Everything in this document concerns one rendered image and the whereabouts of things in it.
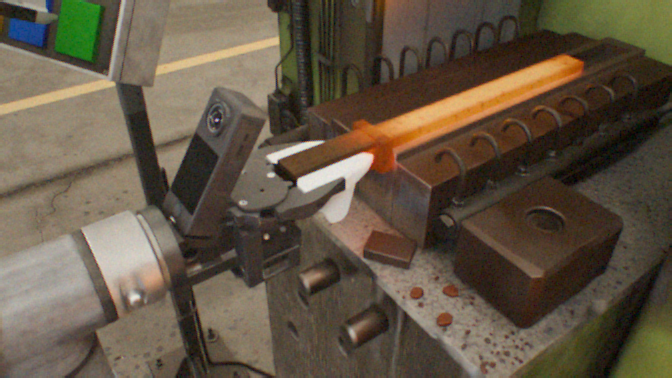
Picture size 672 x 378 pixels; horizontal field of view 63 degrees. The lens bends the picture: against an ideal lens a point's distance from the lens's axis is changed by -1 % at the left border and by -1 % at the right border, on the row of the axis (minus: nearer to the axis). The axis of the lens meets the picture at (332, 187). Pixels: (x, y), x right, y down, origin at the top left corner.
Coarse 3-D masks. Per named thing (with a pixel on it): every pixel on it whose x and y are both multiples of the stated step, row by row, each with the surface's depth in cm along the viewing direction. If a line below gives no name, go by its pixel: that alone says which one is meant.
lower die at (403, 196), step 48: (528, 48) 73; (576, 48) 71; (384, 96) 65; (432, 96) 63; (528, 96) 61; (624, 96) 63; (432, 144) 54; (480, 144) 54; (384, 192) 55; (432, 192) 49; (432, 240) 54
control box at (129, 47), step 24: (96, 0) 73; (120, 0) 71; (144, 0) 73; (168, 0) 77; (120, 24) 71; (144, 24) 75; (24, 48) 79; (48, 48) 77; (120, 48) 72; (144, 48) 76; (96, 72) 74; (120, 72) 74; (144, 72) 77
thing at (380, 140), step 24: (528, 72) 64; (552, 72) 64; (576, 72) 66; (456, 96) 59; (480, 96) 59; (504, 96) 59; (360, 120) 54; (408, 120) 55; (432, 120) 55; (456, 120) 57; (336, 144) 51; (360, 144) 51; (384, 144) 50; (288, 168) 48; (312, 168) 48; (384, 168) 52
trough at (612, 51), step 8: (592, 48) 71; (600, 48) 72; (608, 48) 73; (616, 48) 72; (624, 48) 71; (576, 56) 70; (584, 56) 71; (592, 56) 72; (600, 56) 72; (608, 56) 72; (616, 56) 72; (584, 64) 70; (592, 64) 70
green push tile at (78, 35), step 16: (64, 0) 74; (64, 16) 75; (80, 16) 73; (96, 16) 72; (64, 32) 75; (80, 32) 73; (96, 32) 72; (64, 48) 75; (80, 48) 74; (96, 48) 73
